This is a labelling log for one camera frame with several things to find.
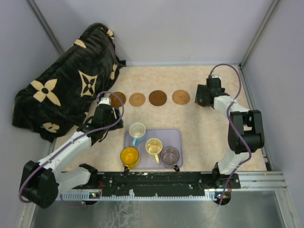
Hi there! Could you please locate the light woven coaster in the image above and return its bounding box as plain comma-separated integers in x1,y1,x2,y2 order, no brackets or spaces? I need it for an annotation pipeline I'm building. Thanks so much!
172,90,190,105

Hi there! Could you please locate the white and blue mug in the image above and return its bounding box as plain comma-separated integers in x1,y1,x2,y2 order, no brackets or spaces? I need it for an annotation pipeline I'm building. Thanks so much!
129,122,146,147

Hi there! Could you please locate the light wooden coaster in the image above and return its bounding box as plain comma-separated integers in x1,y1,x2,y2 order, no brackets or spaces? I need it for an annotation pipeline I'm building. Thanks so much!
129,93,146,107

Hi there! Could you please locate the yellow mug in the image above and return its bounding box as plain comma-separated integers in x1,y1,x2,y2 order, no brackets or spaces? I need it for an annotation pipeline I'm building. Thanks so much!
120,147,140,172

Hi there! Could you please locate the dark brown round coaster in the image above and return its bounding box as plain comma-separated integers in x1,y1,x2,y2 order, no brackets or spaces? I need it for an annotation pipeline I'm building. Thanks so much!
149,90,167,106

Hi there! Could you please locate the cream mug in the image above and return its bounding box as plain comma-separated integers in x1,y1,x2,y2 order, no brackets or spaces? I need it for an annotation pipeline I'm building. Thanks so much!
145,138,163,165

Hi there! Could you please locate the purple mug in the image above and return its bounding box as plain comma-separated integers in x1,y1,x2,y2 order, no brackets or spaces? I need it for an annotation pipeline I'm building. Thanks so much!
161,146,180,172

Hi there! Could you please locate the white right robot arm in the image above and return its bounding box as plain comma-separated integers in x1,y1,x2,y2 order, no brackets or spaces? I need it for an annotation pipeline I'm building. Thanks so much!
195,75,265,188

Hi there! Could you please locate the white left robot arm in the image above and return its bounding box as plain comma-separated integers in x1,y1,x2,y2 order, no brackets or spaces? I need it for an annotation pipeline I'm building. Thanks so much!
19,97,123,209

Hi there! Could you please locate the black floral blanket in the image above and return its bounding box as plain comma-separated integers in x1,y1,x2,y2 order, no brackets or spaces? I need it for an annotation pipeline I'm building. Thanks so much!
12,23,125,142

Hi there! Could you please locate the lavender plastic tray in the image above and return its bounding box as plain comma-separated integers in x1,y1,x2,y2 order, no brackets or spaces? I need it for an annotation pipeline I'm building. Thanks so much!
120,123,183,171

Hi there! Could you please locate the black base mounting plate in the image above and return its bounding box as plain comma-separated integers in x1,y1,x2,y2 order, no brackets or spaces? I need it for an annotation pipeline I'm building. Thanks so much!
74,171,228,197

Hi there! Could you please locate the grey aluminium frame rail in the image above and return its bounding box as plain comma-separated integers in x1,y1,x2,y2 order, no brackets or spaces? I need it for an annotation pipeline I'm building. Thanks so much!
238,0,281,68

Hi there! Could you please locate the white toothed cable rail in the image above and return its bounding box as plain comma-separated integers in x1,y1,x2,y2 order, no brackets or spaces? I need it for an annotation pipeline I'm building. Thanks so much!
59,191,228,201

